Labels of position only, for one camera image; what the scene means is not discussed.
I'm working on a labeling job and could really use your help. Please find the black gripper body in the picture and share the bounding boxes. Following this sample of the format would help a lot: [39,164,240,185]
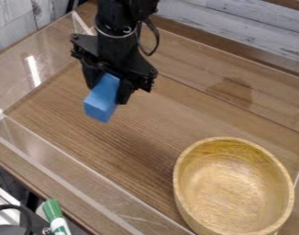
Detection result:
[71,21,159,92]

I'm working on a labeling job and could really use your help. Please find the blue rectangular block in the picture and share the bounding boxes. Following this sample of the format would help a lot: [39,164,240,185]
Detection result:
[83,73,120,123]

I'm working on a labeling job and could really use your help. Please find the brown wooden bowl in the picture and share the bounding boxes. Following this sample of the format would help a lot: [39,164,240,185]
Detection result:
[172,137,294,235]

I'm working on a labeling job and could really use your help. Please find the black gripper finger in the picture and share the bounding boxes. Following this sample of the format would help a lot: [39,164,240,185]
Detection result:
[81,60,106,89]
[116,80,138,105]

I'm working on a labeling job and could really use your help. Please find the clear acrylic tray wall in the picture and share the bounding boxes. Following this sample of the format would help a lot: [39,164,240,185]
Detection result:
[0,113,194,235]

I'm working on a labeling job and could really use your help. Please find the green and white marker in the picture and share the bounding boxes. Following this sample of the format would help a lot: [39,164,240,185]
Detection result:
[41,198,72,235]

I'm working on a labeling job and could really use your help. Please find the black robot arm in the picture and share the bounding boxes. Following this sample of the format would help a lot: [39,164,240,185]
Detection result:
[71,0,160,105]

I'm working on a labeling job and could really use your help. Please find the black cable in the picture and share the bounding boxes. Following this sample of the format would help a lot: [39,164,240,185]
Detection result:
[0,204,35,235]

